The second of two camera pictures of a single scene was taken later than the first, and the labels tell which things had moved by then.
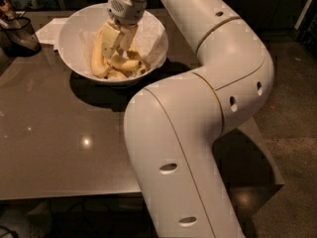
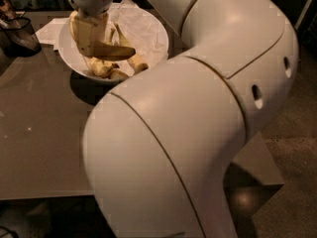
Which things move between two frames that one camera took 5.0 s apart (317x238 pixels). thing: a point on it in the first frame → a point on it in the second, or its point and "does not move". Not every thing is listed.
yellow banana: (127, 64) → (104, 52)
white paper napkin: (50, 33) does not move
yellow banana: (99, 64) does not move
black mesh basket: (18, 38) does not move
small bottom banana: (116, 74) does not move
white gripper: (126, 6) → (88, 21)
